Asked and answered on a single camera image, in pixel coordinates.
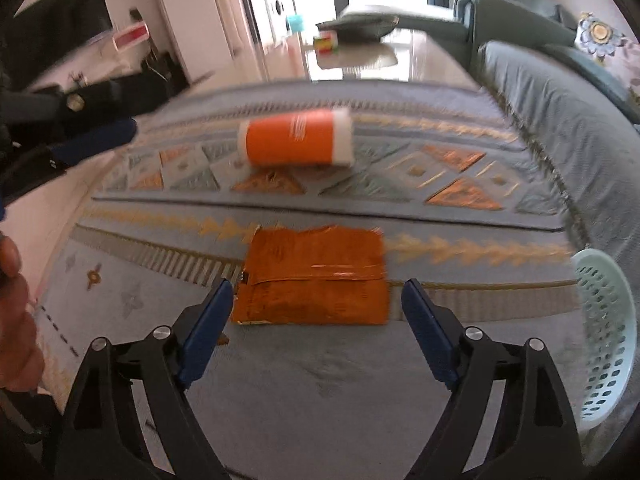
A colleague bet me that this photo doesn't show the person's left hand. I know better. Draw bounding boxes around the person's left hand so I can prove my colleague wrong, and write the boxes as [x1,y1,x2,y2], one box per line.
[0,232,47,392]

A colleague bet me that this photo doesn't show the blue sofa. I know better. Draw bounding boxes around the blue sofa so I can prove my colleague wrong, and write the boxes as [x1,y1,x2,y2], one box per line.
[451,0,640,286]

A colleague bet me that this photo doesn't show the blue patterned table mat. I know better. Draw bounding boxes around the blue patterned table mat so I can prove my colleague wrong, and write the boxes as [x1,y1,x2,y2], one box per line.
[35,80,601,480]

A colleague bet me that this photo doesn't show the black bowl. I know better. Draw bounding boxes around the black bowl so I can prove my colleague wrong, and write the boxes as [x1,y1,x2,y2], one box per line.
[315,9,401,42]

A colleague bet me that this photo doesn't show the orange white cylinder canister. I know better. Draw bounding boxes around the orange white cylinder canister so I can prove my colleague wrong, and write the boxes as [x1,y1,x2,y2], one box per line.
[237,107,357,167]

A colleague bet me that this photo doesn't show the light teal plastic basket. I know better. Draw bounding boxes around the light teal plastic basket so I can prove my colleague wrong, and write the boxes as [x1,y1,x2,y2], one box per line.
[570,248,639,434]

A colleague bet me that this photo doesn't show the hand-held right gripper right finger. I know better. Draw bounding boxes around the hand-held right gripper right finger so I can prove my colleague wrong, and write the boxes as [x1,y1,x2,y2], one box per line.
[401,277,587,480]

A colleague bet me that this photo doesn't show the wall television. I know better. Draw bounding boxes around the wall television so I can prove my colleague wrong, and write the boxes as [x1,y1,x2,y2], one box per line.
[12,0,113,86]

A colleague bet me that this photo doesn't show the orange foil packet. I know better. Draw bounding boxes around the orange foil packet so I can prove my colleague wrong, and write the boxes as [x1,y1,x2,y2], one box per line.
[230,225,392,327]

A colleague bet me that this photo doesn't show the white washing machine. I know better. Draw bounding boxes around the white washing machine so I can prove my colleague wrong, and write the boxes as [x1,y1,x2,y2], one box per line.
[259,0,292,43]

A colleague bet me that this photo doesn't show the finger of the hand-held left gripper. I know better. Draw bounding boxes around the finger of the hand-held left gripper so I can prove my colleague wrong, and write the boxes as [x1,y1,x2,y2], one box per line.
[0,146,69,211]
[0,72,173,167]

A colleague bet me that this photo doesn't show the floral cushion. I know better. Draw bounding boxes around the floral cushion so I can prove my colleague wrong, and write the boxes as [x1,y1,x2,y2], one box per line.
[574,11,640,97]

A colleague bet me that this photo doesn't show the white refrigerator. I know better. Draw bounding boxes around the white refrigerator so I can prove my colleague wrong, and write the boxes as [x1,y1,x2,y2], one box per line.
[149,0,237,83]

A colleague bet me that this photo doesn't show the colourful puzzle cube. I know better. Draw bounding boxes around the colourful puzzle cube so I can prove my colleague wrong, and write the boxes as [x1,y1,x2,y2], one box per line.
[313,31,341,55]

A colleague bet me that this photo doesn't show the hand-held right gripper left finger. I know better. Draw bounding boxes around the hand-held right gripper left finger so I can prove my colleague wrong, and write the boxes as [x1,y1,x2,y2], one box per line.
[55,277,236,480]

